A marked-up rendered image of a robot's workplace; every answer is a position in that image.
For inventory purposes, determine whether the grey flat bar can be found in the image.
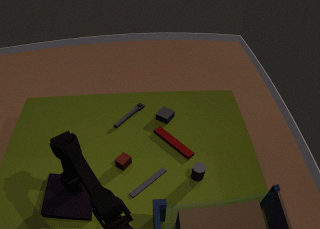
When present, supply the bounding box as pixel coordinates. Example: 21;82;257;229
129;167;167;198

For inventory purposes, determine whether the dark grey cylinder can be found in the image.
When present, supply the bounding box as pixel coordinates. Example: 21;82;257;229
191;162;206;182

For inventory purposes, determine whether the dark red flat bar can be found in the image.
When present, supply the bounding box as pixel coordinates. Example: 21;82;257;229
154;126;195;160

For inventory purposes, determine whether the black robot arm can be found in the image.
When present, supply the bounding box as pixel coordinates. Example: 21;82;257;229
49;130;133;229

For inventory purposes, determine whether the dark grey rod with square head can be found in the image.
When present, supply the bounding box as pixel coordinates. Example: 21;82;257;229
114;103;145;128

